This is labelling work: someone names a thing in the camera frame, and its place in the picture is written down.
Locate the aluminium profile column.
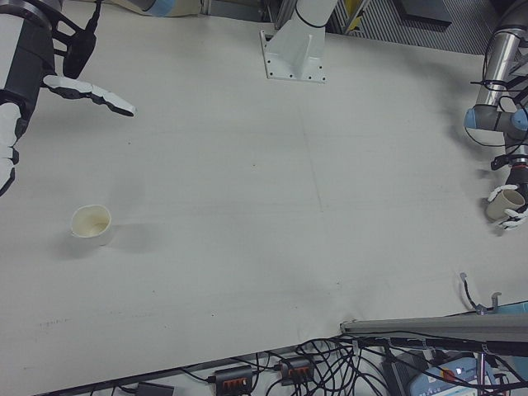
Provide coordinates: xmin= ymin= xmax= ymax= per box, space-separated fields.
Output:
xmin=340 ymin=315 xmax=528 ymax=358

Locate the white paper cup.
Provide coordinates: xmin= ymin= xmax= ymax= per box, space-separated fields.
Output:
xmin=69 ymin=205 xmax=113 ymax=248

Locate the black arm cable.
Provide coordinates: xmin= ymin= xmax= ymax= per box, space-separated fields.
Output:
xmin=464 ymin=123 xmax=517 ymax=149

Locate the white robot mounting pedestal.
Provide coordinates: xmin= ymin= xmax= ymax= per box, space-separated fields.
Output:
xmin=258 ymin=0 xmax=329 ymax=86

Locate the light blue plastic bin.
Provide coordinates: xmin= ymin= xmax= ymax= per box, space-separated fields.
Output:
xmin=486 ymin=300 xmax=528 ymax=318

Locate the black cable tangle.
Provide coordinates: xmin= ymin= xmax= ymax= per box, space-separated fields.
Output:
xmin=251 ymin=336 xmax=413 ymax=396

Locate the grey teach pendant tablet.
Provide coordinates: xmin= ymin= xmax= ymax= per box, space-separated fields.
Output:
xmin=408 ymin=355 xmax=528 ymax=396

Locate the yellow black striped post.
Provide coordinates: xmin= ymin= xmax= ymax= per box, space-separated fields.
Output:
xmin=345 ymin=0 xmax=366 ymax=34

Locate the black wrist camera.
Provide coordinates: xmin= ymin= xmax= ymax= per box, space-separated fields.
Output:
xmin=51 ymin=0 xmax=102 ymax=79
xmin=490 ymin=153 xmax=516 ymax=170

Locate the beige paper cup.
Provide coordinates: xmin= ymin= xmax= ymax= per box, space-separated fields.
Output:
xmin=485 ymin=189 xmax=526 ymax=222

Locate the black orange power strip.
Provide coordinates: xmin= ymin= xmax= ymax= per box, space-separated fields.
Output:
xmin=279 ymin=357 xmax=315 ymax=387
xmin=214 ymin=365 xmax=255 ymax=391

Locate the dark grey box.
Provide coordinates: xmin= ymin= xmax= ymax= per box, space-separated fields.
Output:
xmin=398 ymin=0 xmax=453 ymax=30

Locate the white table cover sheet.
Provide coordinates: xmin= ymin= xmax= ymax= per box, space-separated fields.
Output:
xmin=0 ymin=6 xmax=528 ymax=395

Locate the small black power adapter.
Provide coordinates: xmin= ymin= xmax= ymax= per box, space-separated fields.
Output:
xmin=135 ymin=382 xmax=174 ymax=396

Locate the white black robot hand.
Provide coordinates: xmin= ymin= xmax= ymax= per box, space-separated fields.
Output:
xmin=486 ymin=167 xmax=528 ymax=233
xmin=0 ymin=12 xmax=136 ymax=197

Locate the black power supply box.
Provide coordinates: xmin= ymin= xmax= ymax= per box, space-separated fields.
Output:
xmin=381 ymin=352 xmax=430 ymax=396

